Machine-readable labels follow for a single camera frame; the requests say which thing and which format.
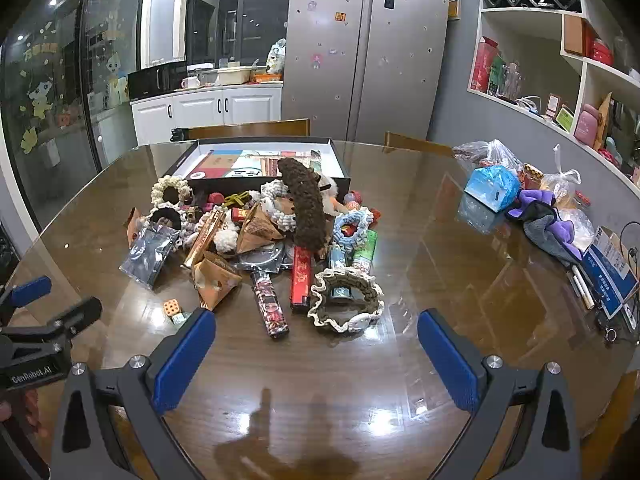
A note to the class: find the black microwave oven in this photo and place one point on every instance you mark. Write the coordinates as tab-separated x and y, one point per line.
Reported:
155	80

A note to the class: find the glossy brown wooden desktop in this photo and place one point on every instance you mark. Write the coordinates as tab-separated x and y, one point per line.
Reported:
350	370

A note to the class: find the white pom pom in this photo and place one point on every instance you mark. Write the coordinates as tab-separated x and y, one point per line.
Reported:
227	241

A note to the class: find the white pearl scrunchie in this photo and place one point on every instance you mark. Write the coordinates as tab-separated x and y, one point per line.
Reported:
162	187

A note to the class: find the small blue tube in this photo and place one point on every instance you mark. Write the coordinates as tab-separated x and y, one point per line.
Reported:
337	256

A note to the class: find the white mug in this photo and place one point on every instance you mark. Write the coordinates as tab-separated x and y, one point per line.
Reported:
189	82

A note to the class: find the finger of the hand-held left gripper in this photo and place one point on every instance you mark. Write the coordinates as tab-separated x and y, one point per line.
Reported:
75	316
30	291

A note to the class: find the key bunch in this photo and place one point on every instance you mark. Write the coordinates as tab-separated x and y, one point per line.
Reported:
607	327

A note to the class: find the brown triangular packet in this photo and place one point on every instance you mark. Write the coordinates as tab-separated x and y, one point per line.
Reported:
257	230
215	280

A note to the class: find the green packet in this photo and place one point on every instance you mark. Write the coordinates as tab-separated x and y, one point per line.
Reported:
364	252

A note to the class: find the long bronze packet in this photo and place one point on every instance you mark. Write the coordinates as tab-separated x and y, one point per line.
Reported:
202	240

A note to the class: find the dark patterned tube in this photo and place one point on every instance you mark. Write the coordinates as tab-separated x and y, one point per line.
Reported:
270	305

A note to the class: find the pink pouch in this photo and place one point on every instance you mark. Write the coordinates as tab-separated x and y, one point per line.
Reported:
587	125

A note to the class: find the printed plastic bag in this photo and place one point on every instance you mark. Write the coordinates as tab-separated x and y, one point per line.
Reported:
276	57

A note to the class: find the small black bag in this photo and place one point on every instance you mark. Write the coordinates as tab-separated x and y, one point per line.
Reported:
178	134

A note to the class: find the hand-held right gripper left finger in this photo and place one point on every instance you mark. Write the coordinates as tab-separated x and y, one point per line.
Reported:
182	362

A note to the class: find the brown cardboard box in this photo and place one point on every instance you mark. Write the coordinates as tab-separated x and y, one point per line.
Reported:
575	35

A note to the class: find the small orange snack packet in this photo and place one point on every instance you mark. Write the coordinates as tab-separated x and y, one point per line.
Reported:
171	307

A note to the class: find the round silver disc packet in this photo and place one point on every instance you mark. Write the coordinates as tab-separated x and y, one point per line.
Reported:
265	260

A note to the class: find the glass door with stickers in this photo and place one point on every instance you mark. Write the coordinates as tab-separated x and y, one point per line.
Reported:
60	85

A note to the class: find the dark brown knitted hair band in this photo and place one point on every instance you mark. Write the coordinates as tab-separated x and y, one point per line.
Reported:
305	205

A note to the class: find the blue tissue packet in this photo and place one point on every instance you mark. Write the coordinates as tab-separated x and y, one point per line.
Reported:
492	187

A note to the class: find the purple and grey cloth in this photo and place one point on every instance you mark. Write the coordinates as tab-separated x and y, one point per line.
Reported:
542	215

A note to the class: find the white and orange plush toy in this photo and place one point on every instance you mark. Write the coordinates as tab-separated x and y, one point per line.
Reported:
332	192

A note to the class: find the wooden chair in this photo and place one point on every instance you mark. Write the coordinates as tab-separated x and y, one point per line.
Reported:
415	144
250	129

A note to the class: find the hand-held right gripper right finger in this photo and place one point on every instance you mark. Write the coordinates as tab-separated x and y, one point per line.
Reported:
447	362

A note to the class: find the green box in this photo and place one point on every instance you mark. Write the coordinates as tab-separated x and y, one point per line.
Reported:
496	76

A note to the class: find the knotted clear plastic bag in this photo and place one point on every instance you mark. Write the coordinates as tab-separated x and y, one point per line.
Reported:
562	180

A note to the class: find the silver foil bag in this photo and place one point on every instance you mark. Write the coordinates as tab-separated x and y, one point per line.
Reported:
147	255

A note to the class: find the wooden chair back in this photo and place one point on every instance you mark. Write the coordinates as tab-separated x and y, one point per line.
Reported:
250	129

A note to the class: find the white kitchen cabinet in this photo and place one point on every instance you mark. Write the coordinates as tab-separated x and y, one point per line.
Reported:
200	110

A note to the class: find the white scrunchie with dark centre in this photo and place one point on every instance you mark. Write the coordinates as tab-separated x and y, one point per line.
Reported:
155	215

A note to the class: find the long red box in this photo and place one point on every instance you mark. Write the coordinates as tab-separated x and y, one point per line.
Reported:
301	280

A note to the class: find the cream and brown crochet scrunchie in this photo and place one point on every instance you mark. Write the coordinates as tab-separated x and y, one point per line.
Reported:
367	297

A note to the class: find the silver double door refrigerator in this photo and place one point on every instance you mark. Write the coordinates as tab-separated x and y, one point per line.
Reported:
365	50

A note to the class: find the beige plastic basin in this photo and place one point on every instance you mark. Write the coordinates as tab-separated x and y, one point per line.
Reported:
232	76

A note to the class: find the tall red gift box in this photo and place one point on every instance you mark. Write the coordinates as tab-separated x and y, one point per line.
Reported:
482	65

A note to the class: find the blue and white carton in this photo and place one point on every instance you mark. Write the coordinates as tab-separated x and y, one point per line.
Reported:
610	272

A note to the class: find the white wall shelf unit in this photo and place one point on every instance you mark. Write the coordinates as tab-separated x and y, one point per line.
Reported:
580	75

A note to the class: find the blue and white scrunchie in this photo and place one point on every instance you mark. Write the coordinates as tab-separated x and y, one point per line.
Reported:
342	232

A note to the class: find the clear plastic bag with snacks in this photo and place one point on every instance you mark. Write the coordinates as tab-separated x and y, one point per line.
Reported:
492	155

